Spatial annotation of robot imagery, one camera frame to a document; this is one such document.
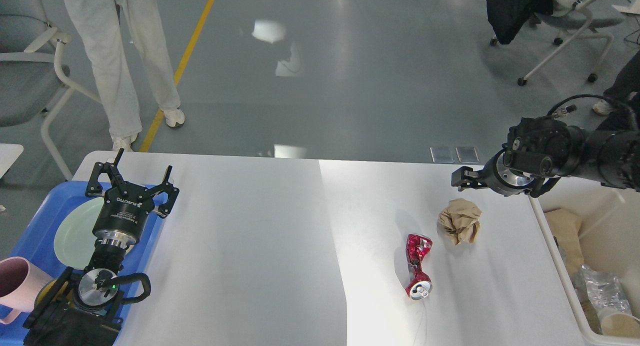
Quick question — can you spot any red crumpled wrapper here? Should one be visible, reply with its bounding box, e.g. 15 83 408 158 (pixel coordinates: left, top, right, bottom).
405 233 434 300

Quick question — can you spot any aluminium foil tray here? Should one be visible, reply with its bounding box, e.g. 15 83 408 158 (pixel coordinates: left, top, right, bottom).
558 246 635 335

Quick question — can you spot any right metal floor plate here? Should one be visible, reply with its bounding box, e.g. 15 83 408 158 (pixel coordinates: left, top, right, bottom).
455 147 481 165

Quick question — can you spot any brown paper bag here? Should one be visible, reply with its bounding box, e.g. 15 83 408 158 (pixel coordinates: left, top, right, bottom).
544 208 585 277

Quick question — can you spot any metal floor plate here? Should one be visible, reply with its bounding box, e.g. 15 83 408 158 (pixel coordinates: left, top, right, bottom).
429 147 456 164
455 147 481 165

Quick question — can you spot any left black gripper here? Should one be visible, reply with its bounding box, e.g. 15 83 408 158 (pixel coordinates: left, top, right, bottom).
85 148 181 247

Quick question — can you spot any white paper cup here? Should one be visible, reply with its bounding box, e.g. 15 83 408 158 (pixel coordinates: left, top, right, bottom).
597 307 640 339

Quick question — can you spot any grey office chair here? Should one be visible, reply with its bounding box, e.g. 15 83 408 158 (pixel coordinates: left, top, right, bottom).
0 0 99 181

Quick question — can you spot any person in light trousers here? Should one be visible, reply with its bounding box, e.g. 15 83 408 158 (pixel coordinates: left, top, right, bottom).
63 0 186 152

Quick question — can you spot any left metal floor plate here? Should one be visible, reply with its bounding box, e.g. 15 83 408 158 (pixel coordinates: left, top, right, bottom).
429 147 456 164

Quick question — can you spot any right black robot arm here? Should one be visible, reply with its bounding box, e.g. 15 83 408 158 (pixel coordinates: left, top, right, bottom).
451 95 640 198

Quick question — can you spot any chair with black jacket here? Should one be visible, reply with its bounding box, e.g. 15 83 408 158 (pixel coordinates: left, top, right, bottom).
486 0 623 86

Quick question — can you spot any person in dark trousers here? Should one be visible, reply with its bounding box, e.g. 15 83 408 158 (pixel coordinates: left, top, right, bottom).
592 50 640 116

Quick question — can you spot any white plastic bin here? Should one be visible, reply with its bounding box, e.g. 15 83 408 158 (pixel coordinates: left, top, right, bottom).
529 177 640 346

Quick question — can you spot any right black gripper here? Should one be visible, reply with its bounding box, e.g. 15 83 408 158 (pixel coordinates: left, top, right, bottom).
451 151 535 197

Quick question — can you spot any brown paper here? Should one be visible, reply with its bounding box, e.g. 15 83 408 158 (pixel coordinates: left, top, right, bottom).
438 198 482 246

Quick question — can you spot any blue-grey HOME mug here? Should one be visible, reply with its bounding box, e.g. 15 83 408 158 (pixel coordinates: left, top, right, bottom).
34 280 69 308

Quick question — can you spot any white side table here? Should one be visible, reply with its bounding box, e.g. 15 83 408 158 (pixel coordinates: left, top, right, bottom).
0 143 25 179

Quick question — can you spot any pink ribbed mug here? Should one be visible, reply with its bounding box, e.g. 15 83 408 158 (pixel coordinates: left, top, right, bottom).
0 256 54 324

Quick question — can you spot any green plate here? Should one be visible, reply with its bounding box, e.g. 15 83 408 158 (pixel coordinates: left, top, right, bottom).
54 197 134 270

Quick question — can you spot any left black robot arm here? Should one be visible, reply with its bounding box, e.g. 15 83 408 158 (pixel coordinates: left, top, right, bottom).
23 148 179 346

